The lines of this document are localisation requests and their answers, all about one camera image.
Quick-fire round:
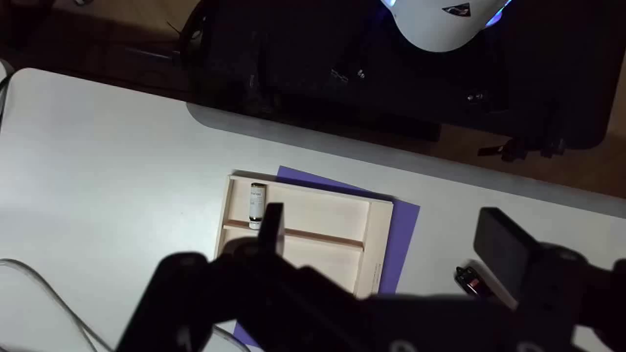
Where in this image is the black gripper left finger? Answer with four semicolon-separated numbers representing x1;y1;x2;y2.
256;202;285;259

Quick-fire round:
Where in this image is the light wooden tray frame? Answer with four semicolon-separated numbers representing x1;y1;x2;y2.
215;171;397;300

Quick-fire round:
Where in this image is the purple paper sheet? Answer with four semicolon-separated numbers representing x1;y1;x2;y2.
231;165;422;349

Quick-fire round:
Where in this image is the small white marker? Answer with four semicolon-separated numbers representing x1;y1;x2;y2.
246;183;268;232

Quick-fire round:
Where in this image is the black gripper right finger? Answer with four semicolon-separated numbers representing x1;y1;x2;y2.
471;206;544;310

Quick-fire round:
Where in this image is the black stapler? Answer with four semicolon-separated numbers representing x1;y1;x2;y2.
452;259;520;312

